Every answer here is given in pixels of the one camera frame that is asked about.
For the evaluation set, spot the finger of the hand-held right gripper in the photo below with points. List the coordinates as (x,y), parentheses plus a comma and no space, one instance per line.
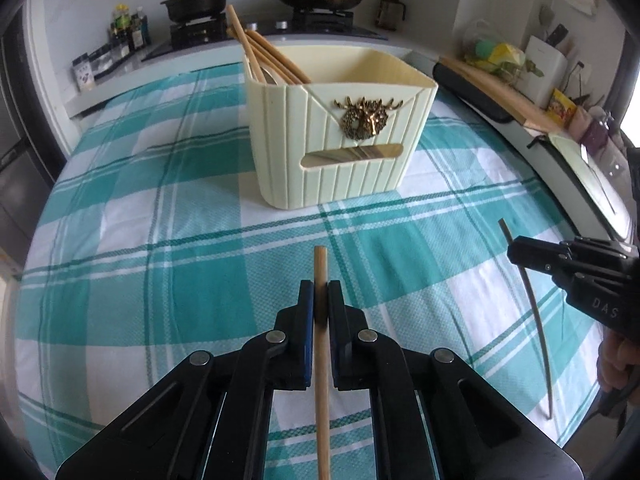
(545,247)
(530,260)

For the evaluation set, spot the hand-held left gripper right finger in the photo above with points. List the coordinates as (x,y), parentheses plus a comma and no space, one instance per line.
(336,320)

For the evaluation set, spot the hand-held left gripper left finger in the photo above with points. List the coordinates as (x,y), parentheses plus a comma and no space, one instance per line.
(309,350)

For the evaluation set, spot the wooden chopstick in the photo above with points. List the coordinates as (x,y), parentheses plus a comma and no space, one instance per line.
(537,310)
(320,265)
(285,60)
(242,35)
(272,62)
(250,49)

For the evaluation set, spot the cream ribbed utensil holder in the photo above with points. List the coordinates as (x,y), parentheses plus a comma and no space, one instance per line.
(290,160)

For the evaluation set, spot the metal spoon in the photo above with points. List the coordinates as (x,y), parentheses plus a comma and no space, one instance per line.
(271,77)

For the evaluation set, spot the person's right hand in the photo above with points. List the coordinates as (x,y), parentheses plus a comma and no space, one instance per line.
(612,365)

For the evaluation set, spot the pale green black-rimmed tray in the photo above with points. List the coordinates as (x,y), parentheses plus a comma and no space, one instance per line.
(585,180)

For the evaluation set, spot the purple packet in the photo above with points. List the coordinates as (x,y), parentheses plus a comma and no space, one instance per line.
(590,127)

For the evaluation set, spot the yellow snack packet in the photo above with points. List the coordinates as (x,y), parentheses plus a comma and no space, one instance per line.
(561,106)

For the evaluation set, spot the wooden cutting board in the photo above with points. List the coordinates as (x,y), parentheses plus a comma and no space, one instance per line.
(505,92)

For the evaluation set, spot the black oblong tray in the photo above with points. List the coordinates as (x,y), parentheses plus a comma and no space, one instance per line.
(475,92)

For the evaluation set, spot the teal plaid tablecloth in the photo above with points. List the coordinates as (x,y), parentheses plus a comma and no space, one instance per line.
(175,235)

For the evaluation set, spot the white knife block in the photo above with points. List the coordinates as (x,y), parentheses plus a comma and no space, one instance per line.
(545,65)

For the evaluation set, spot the yellow green plastic bag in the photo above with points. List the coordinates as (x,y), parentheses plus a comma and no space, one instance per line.
(500,52)

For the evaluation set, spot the black gas stove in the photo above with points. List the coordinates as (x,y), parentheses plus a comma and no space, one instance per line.
(200,35)

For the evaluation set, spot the black pot with orange lid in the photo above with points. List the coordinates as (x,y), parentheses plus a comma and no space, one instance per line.
(197,2)

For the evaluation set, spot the dark sauce bottle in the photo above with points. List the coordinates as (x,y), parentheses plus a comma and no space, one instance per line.
(139,30)

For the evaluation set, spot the row of spice jars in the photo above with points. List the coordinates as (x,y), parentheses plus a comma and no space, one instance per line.
(95,62)

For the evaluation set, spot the green label sauce bottle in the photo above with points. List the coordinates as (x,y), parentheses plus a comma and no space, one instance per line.
(120,22)

